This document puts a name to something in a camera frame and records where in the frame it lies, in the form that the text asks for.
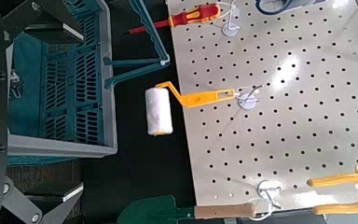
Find white pegboard hook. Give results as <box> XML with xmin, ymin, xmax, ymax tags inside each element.
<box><xmin>235</xmin><ymin>83</ymin><xmax>265</xmax><ymax>110</ymax></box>
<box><xmin>248</xmin><ymin>180</ymin><xmax>283</xmax><ymax>222</ymax></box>
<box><xmin>222</xmin><ymin>0</ymin><xmax>241</xmax><ymax>37</ymax></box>

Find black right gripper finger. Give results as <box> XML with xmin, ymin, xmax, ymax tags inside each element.
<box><xmin>1</xmin><ymin>0</ymin><xmax>85</xmax><ymax>45</ymax></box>
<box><xmin>0</xmin><ymin>176</ymin><xmax>85</xmax><ymax>224</ymax></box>

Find red yellow screwdriver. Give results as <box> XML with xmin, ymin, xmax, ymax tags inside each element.
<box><xmin>123</xmin><ymin>3</ymin><xmax>222</xmax><ymax>35</ymax></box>

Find yellow handled white paint roller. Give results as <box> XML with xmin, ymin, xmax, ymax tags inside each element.
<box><xmin>145</xmin><ymin>81</ymin><xmax>237</xmax><ymax>137</ymax></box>

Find blue crate with grey rim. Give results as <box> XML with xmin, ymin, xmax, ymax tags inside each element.
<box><xmin>6</xmin><ymin>0</ymin><xmax>172</xmax><ymax>166</ymax></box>

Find blue scissors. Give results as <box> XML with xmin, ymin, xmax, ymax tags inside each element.
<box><xmin>255</xmin><ymin>0</ymin><xmax>327</xmax><ymax>16</ymax></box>

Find yellow pliers in packaging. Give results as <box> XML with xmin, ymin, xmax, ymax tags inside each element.
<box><xmin>306</xmin><ymin>162</ymin><xmax>358</xmax><ymax>217</ymax></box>

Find green trowel with wooden handle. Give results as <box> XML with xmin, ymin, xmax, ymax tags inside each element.
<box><xmin>117</xmin><ymin>194</ymin><xmax>257</xmax><ymax>224</ymax></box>

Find white perforated pegboard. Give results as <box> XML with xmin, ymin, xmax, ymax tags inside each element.
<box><xmin>165</xmin><ymin>0</ymin><xmax>358</xmax><ymax>216</ymax></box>

